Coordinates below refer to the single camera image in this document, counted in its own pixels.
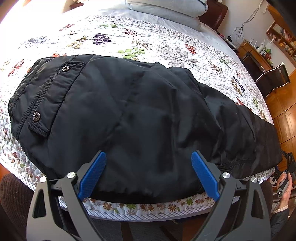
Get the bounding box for black pants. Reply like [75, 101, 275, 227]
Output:
[8, 55, 282, 204]

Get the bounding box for right forearm dark sleeve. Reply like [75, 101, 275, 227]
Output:
[270, 205, 289, 240]

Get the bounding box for person's right hand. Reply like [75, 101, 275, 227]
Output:
[274, 172, 293, 213]

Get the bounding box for black chrome chair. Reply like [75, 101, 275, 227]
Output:
[241, 52, 290, 98]

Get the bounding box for wooden side cabinet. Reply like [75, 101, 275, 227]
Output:
[237, 40, 273, 71]

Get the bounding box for wooden bookshelf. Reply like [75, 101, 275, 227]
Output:
[266, 5, 295, 66]

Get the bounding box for floral quilted bedspread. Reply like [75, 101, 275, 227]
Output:
[0, 14, 276, 222]

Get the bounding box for lower grey pillow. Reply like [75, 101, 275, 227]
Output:
[127, 3, 202, 32]

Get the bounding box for grey pillow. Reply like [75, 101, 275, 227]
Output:
[126, 0, 208, 18]
[127, 3, 202, 32]

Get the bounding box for dark wooden headboard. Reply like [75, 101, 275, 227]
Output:
[200, 0, 228, 31]

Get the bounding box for upper grey pillow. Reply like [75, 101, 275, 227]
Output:
[126, 0, 208, 18]

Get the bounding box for white bed sheet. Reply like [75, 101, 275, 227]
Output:
[1, 1, 239, 60]

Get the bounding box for white wall cables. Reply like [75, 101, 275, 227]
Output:
[231, 0, 265, 47]

